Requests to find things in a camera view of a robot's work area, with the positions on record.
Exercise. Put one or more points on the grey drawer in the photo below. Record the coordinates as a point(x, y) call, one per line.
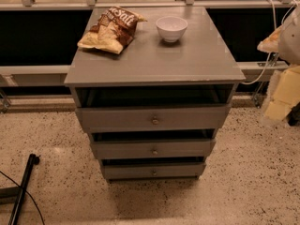
point(156, 171)
point(129, 119)
point(153, 149)

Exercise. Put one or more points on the grey top drawer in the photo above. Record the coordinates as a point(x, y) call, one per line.
point(129, 119)

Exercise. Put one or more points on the white bowl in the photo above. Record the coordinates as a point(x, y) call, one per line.
point(171, 28)

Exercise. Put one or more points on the black stand leg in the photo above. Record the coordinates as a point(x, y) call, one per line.
point(16, 194)

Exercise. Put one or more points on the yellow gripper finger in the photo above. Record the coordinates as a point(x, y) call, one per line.
point(270, 44)
point(283, 93)

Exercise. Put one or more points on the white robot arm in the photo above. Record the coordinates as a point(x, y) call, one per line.
point(289, 40)

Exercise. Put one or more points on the brown chip bag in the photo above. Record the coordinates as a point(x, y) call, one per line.
point(113, 31)

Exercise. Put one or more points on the grey drawer cabinet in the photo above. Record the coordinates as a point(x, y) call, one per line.
point(196, 70)

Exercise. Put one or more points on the grey bottom drawer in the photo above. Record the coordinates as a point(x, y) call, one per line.
point(156, 171)

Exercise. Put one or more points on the grey middle drawer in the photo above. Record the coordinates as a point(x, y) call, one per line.
point(153, 149)

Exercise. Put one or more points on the metal railing frame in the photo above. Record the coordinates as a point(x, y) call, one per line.
point(38, 37)

